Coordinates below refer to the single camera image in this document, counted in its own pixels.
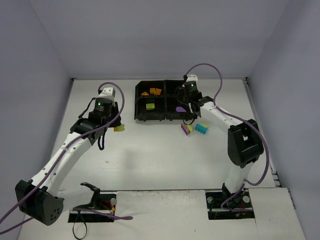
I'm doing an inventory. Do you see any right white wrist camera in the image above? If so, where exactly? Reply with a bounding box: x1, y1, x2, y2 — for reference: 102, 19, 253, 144
183, 74, 199, 83

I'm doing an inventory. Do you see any purple rounded lego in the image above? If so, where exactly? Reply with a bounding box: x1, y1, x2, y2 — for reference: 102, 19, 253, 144
175, 106, 186, 113

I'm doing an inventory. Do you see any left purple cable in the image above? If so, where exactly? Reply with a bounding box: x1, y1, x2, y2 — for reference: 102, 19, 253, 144
0, 82, 134, 233

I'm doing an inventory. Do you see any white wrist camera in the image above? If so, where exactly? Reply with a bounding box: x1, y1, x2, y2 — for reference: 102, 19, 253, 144
98, 87, 116, 101
183, 74, 199, 83

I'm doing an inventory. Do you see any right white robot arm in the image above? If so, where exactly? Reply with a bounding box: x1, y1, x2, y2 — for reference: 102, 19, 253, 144
175, 80, 264, 197

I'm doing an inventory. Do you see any purple and lime lego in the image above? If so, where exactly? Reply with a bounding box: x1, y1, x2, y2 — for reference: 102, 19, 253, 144
181, 123, 193, 136

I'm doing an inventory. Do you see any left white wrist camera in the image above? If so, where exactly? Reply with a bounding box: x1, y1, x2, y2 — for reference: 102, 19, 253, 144
98, 87, 116, 101

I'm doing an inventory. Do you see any lime lego in tray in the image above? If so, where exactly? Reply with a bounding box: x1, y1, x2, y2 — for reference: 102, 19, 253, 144
145, 103, 155, 111

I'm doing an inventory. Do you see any lime small lego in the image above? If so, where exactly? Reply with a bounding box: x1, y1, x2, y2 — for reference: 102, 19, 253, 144
118, 124, 125, 132

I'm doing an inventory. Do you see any teal and lime lego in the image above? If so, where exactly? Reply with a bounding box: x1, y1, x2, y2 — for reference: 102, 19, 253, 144
195, 123, 209, 135

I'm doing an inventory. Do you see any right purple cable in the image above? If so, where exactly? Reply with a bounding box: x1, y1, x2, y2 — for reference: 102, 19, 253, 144
183, 62, 271, 213

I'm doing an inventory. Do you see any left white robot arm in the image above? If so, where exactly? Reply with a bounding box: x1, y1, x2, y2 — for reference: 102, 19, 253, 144
15, 97, 122, 226

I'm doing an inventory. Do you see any black four-compartment tray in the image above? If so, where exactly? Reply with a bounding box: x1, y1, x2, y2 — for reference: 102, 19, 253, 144
134, 80, 197, 122

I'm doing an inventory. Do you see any purple cable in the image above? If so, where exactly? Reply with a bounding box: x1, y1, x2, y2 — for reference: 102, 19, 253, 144
0, 82, 134, 233
183, 62, 271, 213

